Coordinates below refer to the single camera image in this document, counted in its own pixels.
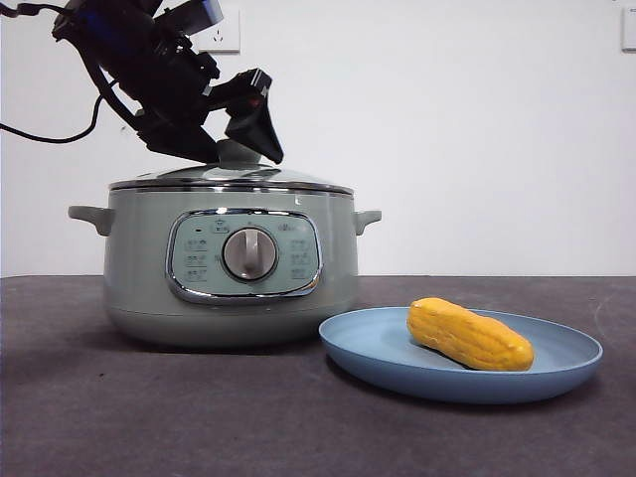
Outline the glass lid with green knob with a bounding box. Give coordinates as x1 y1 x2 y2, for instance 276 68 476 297
108 138 355 195

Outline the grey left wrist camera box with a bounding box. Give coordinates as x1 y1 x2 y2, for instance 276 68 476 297
206 69 273 108

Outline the white wall power socket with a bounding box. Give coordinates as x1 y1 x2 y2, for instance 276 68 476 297
193 9 241 55

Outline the blue round plate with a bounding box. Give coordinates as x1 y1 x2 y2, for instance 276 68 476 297
318 306 604 404

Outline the pale green electric steamer pot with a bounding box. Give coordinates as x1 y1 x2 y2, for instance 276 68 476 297
68 191 383 348

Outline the black left wrist camera cable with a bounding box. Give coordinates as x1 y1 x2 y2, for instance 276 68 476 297
0 91 108 145

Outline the white wall switch plate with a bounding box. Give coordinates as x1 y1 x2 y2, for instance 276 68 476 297
621 8 636 53

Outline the yellow corn cob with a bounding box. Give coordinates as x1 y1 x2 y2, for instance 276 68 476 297
406 296 536 373

